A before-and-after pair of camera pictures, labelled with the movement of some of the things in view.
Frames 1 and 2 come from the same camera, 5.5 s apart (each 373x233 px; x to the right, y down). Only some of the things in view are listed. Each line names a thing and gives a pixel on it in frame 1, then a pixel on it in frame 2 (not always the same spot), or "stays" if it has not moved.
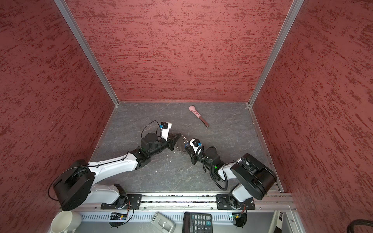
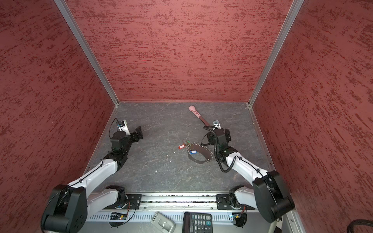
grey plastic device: (163, 223) stays
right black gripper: (192, 154) → (210, 138)
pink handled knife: (193, 108) stays
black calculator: (194, 222) stays
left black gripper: (172, 140) → (136, 138)
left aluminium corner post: (77, 29) stays
